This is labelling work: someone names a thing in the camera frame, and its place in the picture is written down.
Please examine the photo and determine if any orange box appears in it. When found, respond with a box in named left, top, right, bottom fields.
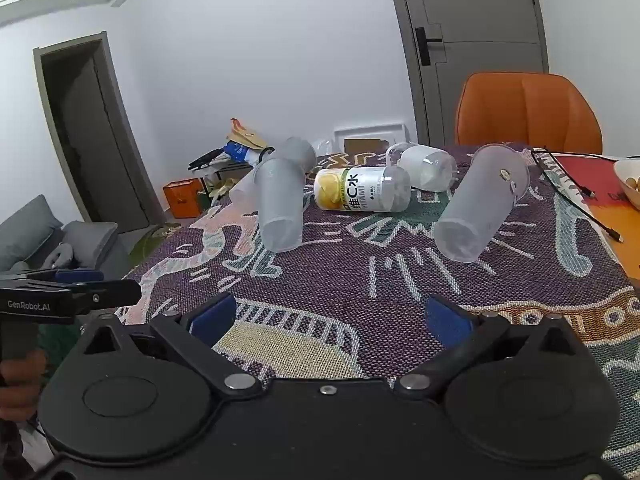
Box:
left=162, top=178, right=205, bottom=219

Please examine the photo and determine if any clear bottle with yellow label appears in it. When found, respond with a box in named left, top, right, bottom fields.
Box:
left=314, top=165, right=412, bottom=214

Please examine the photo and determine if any orange chair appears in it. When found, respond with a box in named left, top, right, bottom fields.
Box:
left=454, top=72, right=604, bottom=156

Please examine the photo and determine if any grey door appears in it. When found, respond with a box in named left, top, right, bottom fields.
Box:
left=384, top=0, right=550, bottom=147

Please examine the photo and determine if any black door handle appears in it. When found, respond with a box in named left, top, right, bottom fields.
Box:
left=415, top=26, right=444, bottom=67

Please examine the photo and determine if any grey sofa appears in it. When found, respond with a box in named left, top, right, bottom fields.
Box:
left=0, top=195, right=132, bottom=277

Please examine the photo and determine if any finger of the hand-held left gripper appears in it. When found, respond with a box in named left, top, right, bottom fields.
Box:
left=74, top=279, right=142, bottom=312
left=0, top=268, right=105, bottom=287

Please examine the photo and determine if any printed woven blanket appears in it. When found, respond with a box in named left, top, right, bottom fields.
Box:
left=115, top=142, right=640, bottom=477

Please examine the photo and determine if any black cable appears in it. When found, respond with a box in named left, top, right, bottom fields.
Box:
left=530, top=146, right=624, bottom=244

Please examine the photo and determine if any white bowl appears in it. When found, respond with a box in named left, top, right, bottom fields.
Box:
left=613, top=157, right=640, bottom=211

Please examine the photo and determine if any frosted plastic cup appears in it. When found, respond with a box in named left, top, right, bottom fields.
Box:
left=248, top=156, right=307, bottom=254
left=433, top=143, right=531, bottom=263
left=227, top=136, right=317, bottom=207

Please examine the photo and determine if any brown cardboard piece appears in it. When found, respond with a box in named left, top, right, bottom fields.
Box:
left=344, top=138, right=394, bottom=156

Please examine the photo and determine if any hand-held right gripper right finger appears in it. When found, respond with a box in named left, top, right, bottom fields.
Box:
left=392, top=294, right=581, bottom=400

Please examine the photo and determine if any blue and white bag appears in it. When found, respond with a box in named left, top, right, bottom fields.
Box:
left=223, top=141, right=262, bottom=164

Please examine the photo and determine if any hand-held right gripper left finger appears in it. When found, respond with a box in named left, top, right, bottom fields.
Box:
left=80, top=292, right=264, bottom=397

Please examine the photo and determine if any tan paper bag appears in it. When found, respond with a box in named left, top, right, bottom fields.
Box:
left=227, top=118, right=269, bottom=151

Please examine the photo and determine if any clear plastic jar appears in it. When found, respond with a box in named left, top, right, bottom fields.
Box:
left=385, top=143, right=458, bottom=193

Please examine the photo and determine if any white frame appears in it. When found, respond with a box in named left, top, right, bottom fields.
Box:
left=333, top=121, right=405, bottom=154

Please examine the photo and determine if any dark brown door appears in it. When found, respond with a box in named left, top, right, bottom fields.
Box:
left=33, top=31, right=167, bottom=227

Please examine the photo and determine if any person's left hand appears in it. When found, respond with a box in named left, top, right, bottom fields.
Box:
left=0, top=349, right=49, bottom=422

